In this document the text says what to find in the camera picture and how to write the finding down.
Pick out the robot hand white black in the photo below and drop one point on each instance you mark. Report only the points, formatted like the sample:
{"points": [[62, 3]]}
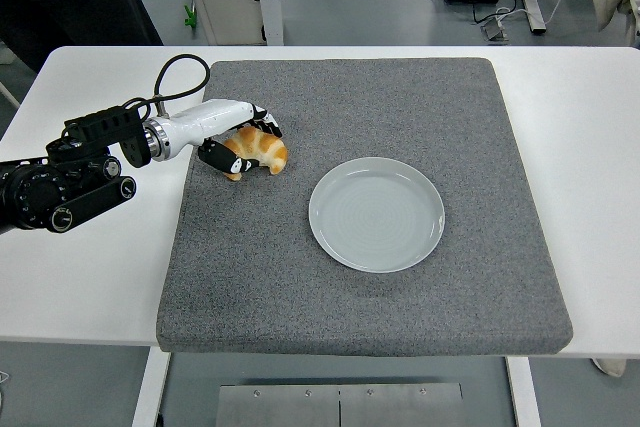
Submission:
{"points": [[200, 122]]}

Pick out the golden croissant bread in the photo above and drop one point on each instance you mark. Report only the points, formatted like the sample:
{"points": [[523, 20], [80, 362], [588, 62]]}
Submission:
{"points": [[267, 149]]}

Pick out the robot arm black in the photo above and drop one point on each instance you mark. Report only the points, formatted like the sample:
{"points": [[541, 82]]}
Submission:
{"points": [[30, 192]]}

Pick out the light grey round plate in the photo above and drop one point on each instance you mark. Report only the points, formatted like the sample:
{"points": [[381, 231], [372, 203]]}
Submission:
{"points": [[375, 217]]}

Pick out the small green object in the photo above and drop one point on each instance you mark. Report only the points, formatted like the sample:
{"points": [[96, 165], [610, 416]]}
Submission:
{"points": [[190, 17]]}

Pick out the grey felt mat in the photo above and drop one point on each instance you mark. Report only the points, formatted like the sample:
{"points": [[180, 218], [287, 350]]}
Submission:
{"points": [[350, 97]]}

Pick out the white table leg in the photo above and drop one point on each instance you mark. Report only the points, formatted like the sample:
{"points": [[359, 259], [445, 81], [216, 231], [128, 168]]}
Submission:
{"points": [[150, 387], [522, 392]]}

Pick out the small grey metal box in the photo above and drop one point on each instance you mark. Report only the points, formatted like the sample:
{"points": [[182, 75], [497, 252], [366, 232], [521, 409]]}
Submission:
{"points": [[495, 31]]}

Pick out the person's foot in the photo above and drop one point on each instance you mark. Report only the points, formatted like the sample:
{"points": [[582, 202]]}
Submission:
{"points": [[610, 367]]}

